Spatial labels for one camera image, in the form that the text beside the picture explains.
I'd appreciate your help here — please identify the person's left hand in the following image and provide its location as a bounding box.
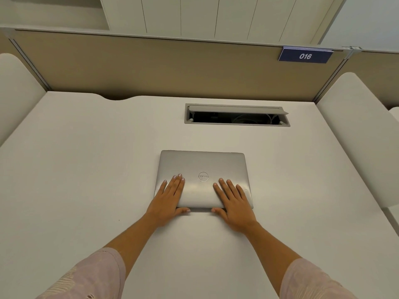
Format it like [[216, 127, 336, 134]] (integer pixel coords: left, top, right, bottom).
[[145, 174, 191, 228]]

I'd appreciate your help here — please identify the person's pink sleeve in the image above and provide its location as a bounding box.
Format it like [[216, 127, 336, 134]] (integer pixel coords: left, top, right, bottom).
[[280, 258, 359, 299], [36, 247, 126, 299]]

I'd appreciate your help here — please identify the grey metal partition post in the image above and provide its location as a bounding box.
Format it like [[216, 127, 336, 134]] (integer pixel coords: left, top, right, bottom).
[[7, 37, 51, 92], [313, 47, 363, 104]]

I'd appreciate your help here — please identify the narrow beige partition panel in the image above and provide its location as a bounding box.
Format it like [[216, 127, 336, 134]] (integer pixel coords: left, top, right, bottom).
[[349, 50, 399, 110]]

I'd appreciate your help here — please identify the silver laptop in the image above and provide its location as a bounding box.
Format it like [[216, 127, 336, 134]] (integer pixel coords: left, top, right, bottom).
[[154, 150, 254, 213]]

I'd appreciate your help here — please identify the person's left forearm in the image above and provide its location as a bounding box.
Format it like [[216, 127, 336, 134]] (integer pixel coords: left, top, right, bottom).
[[103, 213, 160, 277]]

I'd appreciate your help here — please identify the person's right hand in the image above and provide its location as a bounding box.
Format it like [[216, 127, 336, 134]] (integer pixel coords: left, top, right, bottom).
[[211, 178, 259, 234]]

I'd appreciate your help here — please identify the person's left pink sleeve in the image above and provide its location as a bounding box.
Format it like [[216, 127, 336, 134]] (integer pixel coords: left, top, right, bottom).
[[36, 247, 126, 299]]

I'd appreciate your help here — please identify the white cable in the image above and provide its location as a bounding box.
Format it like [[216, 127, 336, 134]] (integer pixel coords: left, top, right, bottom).
[[230, 114, 278, 125]]

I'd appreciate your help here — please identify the person's right forearm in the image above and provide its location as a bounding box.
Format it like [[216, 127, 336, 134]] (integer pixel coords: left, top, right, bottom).
[[246, 222, 305, 281]]

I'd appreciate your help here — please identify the person's right pink sleeve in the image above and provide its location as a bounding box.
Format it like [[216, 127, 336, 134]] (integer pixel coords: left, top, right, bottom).
[[280, 258, 359, 299]]

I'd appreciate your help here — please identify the grey desk cable box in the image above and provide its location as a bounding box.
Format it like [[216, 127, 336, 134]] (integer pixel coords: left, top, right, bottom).
[[185, 103, 291, 127]]

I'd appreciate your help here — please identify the blue number sign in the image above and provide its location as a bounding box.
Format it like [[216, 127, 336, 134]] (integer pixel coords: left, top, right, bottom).
[[278, 46, 334, 64]]

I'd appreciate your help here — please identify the white panelled wall cabinet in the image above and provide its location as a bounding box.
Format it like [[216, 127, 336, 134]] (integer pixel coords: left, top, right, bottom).
[[99, 0, 347, 46]]

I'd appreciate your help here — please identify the wide beige partition panel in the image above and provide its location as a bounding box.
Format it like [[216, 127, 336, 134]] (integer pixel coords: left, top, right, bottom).
[[9, 29, 347, 104]]

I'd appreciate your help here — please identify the white rounded desk divider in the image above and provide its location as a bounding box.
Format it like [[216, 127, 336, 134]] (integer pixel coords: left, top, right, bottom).
[[315, 72, 399, 213], [0, 53, 48, 147]]

